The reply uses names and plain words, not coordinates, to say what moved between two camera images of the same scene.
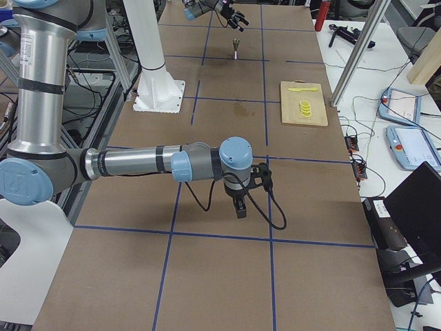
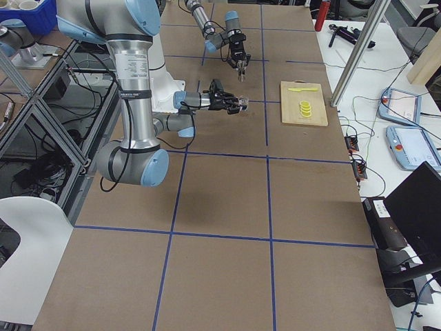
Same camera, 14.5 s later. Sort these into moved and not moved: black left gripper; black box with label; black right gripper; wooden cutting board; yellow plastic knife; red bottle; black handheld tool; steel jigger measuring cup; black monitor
Moved: black right gripper; black left gripper; steel jigger measuring cup
Not moved: wooden cutting board; black monitor; black box with label; black handheld tool; yellow plastic knife; red bottle
